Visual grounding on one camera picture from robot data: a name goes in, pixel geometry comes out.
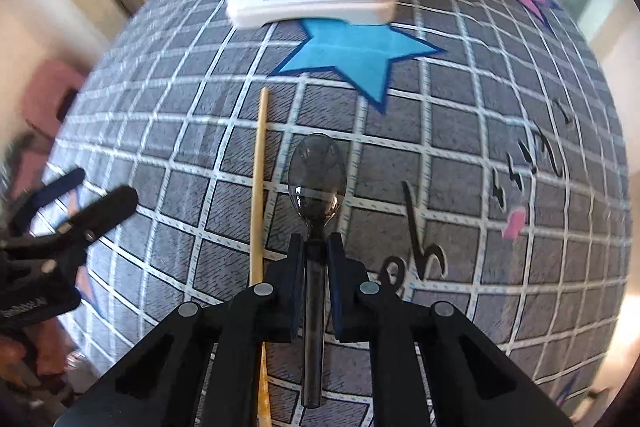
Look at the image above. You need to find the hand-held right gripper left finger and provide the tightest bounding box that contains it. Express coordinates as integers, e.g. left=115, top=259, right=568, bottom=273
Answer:
left=60, top=233, right=307, bottom=427

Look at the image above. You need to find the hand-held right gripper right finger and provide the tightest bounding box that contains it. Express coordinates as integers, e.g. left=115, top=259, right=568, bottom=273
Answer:
left=326, top=232, right=576, bottom=427

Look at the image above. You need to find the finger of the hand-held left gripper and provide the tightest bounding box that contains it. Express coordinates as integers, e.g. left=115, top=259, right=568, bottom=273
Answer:
left=9, top=167, right=86, bottom=230
left=47, top=185, right=140, bottom=253

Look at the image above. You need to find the wooden chopstick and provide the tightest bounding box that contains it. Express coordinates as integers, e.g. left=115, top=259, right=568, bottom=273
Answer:
left=248, top=88, right=272, bottom=427

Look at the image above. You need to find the clear grey plastic spoon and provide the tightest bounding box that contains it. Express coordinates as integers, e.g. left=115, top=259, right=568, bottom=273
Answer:
left=287, top=133, right=347, bottom=409

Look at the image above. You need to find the person's left hand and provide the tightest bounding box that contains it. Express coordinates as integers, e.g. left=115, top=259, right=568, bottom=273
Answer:
left=0, top=329, right=77, bottom=389

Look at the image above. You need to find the pink chair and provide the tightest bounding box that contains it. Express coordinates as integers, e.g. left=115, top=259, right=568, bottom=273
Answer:
left=24, top=59, right=89, bottom=144

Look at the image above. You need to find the grey checked tablecloth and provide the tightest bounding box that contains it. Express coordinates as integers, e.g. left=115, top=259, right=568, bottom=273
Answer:
left=42, top=0, right=632, bottom=427

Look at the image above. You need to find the small pink sticker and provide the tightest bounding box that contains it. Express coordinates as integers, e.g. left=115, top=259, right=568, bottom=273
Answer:
left=501, top=206, right=527, bottom=241

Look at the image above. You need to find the blue star sticker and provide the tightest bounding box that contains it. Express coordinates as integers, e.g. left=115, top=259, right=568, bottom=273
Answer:
left=270, top=18, right=447, bottom=116

